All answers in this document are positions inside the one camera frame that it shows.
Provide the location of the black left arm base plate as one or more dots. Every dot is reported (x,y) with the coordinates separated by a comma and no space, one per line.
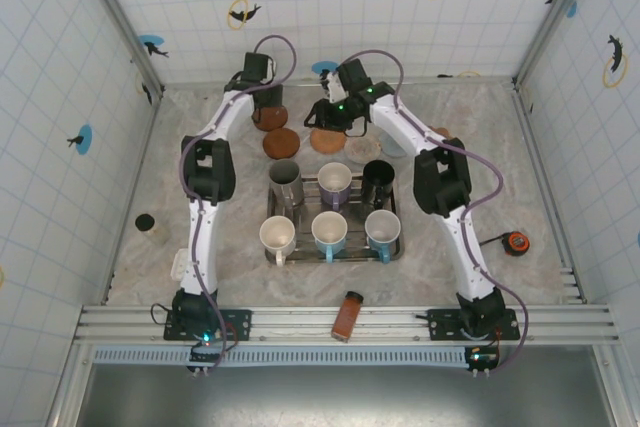
(240,322)

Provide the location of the fish blue oval sticker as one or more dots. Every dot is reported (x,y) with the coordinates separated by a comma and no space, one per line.
(82,139)

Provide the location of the orange black tape measure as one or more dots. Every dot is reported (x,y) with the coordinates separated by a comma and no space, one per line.
(516,243)

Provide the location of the aluminium back rail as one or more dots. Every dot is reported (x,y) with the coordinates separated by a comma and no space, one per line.
(425,82)

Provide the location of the blue floral mug white inside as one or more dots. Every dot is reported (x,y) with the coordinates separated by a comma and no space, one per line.
(382,228)

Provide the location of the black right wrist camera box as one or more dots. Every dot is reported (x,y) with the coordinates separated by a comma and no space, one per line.
(352,74)

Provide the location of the dark wooden coaster white marks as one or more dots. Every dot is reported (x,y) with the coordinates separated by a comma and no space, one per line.
(275,122)

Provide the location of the seal blue circle sticker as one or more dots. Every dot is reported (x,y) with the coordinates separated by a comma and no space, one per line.
(320,67)

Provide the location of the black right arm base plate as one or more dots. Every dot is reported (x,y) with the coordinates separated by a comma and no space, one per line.
(440,322)

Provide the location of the plain brown wooden coaster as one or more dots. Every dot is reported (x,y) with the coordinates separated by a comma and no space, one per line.
(281,143)

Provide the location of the half hidden black animal sticker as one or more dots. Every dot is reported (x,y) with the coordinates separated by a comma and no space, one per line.
(445,76)

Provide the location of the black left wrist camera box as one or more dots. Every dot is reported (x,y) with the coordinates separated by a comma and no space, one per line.
(259,67)

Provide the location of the white square clock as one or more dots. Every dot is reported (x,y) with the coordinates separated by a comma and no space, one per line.
(177,267)

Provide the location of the aluminium front rail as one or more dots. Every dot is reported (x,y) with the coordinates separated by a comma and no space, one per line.
(300,319)

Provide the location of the light brown cork coaster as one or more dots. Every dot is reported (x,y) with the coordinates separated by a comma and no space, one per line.
(327,143)

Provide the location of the aluminium frame post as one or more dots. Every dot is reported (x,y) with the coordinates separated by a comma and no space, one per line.
(555,22)
(120,22)

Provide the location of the spice jar black lid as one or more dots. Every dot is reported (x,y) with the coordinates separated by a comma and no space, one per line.
(346,319)

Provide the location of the small brown coaster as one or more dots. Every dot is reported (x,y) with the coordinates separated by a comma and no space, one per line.
(439,133)

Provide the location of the black mug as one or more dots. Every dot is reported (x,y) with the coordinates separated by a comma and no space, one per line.
(378,177)

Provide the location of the shark blue circle sticker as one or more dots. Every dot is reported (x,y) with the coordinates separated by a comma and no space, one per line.
(152,44)

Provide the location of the small jar black lid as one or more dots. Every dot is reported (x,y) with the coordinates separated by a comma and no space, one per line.
(147,227)

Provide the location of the tall grey mug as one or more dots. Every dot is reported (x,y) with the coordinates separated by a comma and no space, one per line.
(287,192)

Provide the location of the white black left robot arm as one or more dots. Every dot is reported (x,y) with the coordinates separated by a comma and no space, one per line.
(200,247)

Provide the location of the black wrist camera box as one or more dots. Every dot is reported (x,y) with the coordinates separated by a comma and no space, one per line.
(352,74)
(259,67)

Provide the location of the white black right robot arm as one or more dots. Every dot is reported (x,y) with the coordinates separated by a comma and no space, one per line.
(470,257)

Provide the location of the purple mug white inside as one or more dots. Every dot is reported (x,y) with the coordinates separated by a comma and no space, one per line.
(334,179)

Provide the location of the aluminium side rail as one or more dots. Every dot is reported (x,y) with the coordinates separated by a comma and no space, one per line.
(550,197)
(132,197)

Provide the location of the stainless steel tray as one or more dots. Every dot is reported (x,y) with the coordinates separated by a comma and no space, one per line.
(307,204)

